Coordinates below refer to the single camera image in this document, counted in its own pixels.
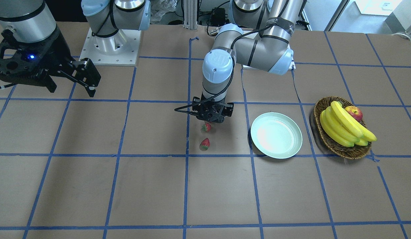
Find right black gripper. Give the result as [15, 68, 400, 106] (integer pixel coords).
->
[0, 27, 101, 97]

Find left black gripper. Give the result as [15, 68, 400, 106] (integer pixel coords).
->
[192, 97, 234, 123]

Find red strawberry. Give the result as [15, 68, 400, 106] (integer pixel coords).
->
[202, 122, 212, 132]
[199, 138, 210, 151]

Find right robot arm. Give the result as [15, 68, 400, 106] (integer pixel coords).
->
[0, 0, 151, 97]

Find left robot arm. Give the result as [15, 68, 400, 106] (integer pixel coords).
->
[189, 0, 304, 123]

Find light green plate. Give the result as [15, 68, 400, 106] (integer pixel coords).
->
[250, 112, 303, 159]

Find yellow banana bunch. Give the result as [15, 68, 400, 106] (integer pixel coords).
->
[319, 101, 377, 148]

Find red apple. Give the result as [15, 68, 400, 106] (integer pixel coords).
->
[345, 106, 363, 122]

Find woven wicker basket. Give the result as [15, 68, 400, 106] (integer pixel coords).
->
[309, 96, 371, 160]

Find aluminium frame post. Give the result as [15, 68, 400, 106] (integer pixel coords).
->
[183, 0, 199, 31]

